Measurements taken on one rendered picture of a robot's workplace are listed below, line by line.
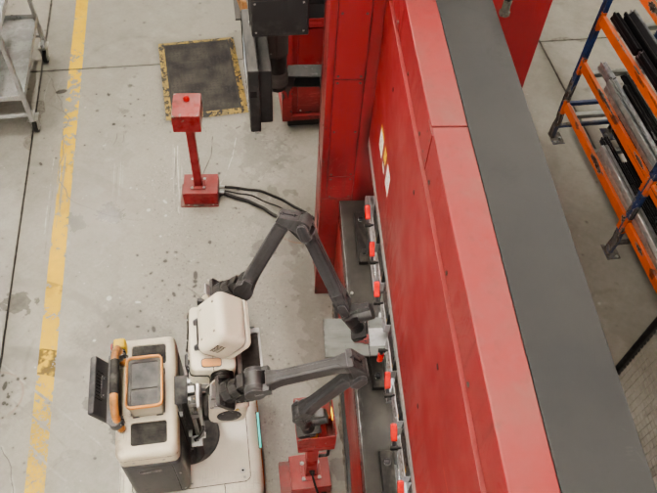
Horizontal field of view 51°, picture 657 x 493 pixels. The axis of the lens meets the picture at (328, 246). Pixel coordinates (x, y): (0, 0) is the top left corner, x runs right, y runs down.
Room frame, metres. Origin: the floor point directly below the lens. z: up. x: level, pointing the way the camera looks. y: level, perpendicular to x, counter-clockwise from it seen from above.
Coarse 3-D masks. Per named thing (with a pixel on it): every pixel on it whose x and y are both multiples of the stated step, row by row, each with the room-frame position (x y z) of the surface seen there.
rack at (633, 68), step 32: (608, 0) 3.78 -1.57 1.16; (640, 0) 3.50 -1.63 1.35; (608, 32) 3.65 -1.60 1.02; (576, 128) 3.55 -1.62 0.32; (608, 128) 3.92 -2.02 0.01; (640, 160) 2.90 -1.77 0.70; (608, 192) 2.99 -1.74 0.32; (640, 192) 2.76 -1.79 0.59; (608, 256) 2.72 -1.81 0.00; (640, 256) 2.50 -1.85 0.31
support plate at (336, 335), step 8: (328, 320) 1.50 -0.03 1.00; (336, 320) 1.51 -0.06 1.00; (376, 320) 1.52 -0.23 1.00; (328, 328) 1.47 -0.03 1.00; (336, 328) 1.47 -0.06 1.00; (344, 328) 1.47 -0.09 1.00; (328, 336) 1.42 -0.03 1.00; (336, 336) 1.43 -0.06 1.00; (344, 336) 1.43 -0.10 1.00; (328, 344) 1.39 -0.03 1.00; (336, 344) 1.39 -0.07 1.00; (344, 344) 1.39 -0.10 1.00; (352, 344) 1.40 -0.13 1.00; (360, 344) 1.40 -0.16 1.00; (368, 344) 1.40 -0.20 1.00; (328, 352) 1.35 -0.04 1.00; (336, 352) 1.35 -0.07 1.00; (360, 352) 1.36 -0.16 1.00; (368, 352) 1.36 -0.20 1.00; (376, 352) 1.37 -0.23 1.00
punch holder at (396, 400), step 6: (396, 378) 1.14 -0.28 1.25; (396, 384) 1.12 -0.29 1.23; (396, 390) 1.10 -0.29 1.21; (396, 396) 1.09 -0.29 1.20; (396, 402) 1.07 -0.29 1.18; (396, 408) 1.05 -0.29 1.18; (396, 414) 1.03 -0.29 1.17; (402, 414) 1.00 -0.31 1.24; (396, 420) 1.02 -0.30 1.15; (402, 420) 1.00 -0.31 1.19; (402, 426) 1.01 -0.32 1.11
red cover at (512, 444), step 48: (432, 0) 1.91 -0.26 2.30; (432, 48) 1.67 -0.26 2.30; (432, 96) 1.46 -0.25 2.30; (432, 144) 1.30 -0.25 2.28; (432, 192) 1.21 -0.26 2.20; (480, 192) 1.13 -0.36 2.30; (480, 240) 0.98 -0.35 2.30; (480, 288) 0.85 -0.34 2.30; (480, 336) 0.73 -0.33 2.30; (480, 384) 0.63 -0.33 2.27; (528, 384) 0.63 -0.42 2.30; (480, 432) 0.56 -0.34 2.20; (528, 432) 0.53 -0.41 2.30; (528, 480) 0.43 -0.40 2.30
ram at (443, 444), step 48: (384, 48) 2.20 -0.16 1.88; (384, 96) 2.07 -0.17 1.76; (384, 144) 1.94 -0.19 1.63; (384, 192) 1.81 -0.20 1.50; (384, 240) 1.68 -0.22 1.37; (432, 240) 1.16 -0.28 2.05; (432, 288) 1.06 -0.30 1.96; (432, 336) 0.96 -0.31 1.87; (432, 384) 0.86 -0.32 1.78; (432, 432) 0.76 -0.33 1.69; (432, 480) 0.66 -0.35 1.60; (480, 480) 0.51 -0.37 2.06
